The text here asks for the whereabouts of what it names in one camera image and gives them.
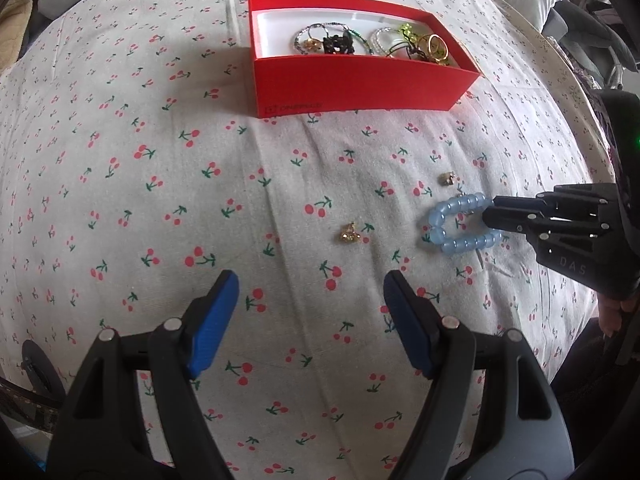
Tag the red jewelry box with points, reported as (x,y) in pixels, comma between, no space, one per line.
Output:
(348,74)

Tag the small gold stud earring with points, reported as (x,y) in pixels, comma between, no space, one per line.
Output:
(446,179)

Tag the beige quilted blanket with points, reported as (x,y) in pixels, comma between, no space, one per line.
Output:
(15,15)

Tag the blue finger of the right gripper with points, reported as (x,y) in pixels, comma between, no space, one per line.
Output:
(520,222)
(530,203)

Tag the grey office chair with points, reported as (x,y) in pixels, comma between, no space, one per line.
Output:
(597,48)

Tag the cherry print bed sheet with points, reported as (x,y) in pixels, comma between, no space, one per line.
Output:
(134,170)

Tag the right hand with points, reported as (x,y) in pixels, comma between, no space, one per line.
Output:
(611,312)

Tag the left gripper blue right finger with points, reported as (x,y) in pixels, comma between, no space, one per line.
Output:
(520,432)

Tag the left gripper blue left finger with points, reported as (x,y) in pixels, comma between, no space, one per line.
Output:
(100,433)

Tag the gold hoop earrings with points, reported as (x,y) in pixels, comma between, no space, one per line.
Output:
(311,46)

